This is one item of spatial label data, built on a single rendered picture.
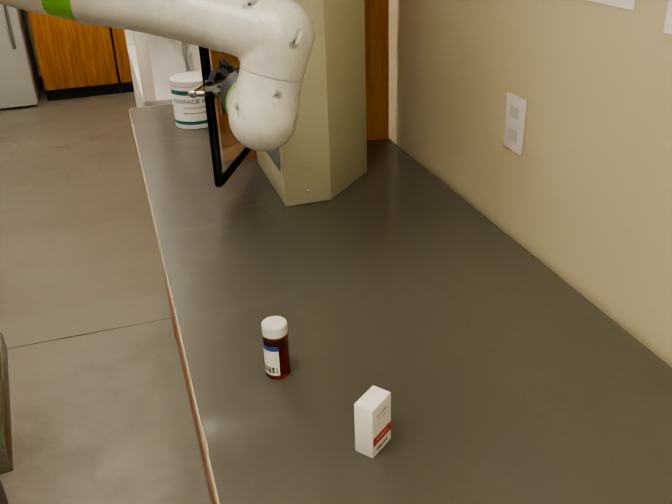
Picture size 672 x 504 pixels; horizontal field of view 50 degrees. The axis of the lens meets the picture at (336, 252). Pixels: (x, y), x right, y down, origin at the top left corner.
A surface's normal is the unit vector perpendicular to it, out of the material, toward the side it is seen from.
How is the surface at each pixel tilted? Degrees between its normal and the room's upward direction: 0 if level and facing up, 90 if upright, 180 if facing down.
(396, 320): 0
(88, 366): 0
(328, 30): 90
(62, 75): 90
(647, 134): 90
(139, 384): 0
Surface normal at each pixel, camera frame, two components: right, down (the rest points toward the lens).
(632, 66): -0.95, 0.17
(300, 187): 0.30, 0.43
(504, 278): -0.04, -0.89
